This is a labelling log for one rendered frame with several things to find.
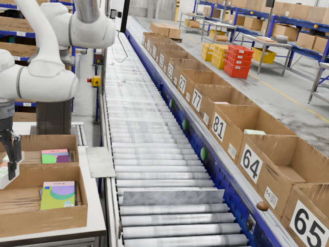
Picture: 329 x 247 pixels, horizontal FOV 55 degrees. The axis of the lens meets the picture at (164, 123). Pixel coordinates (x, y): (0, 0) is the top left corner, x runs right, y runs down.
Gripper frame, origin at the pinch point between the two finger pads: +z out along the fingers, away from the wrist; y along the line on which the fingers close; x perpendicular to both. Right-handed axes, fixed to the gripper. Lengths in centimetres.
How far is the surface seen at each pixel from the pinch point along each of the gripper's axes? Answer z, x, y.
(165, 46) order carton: -8, 276, 13
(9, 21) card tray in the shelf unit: -26, 152, -96
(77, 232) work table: 20.7, 0.4, 27.6
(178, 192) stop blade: 16, 31, 61
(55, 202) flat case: 15.9, 7.7, 15.5
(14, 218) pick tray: 13.1, -8.0, 8.6
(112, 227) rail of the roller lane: 21.2, 7.4, 39.0
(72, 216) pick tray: 15.0, 1.4, 25.2
